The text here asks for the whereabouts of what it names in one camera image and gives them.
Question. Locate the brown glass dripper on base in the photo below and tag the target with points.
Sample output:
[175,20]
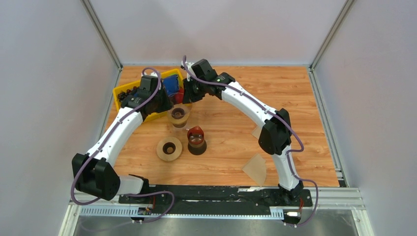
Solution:
[196,141]

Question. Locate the yellow plastic basket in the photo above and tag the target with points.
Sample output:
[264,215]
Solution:
[136,83]

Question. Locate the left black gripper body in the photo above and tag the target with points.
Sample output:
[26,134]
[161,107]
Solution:
[162,103]

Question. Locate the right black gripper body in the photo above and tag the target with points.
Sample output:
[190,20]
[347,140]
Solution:
[195,90]

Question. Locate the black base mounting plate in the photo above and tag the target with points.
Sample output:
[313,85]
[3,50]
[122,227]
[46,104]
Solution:
[217,200]

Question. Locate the brown paper filter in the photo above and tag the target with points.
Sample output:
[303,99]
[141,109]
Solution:
[256,132]
[256,169]

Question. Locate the blue chips bag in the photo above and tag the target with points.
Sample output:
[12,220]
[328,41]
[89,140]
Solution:
[171,84]

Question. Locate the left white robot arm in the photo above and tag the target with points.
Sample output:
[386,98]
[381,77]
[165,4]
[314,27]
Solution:
[93,171]

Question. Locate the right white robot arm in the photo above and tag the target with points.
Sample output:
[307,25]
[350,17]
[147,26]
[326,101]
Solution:
[276,131]

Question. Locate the red tomato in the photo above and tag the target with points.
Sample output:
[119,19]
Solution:
[177,98]

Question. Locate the dark grapes bunch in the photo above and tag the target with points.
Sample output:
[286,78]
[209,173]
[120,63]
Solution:
[123,94]

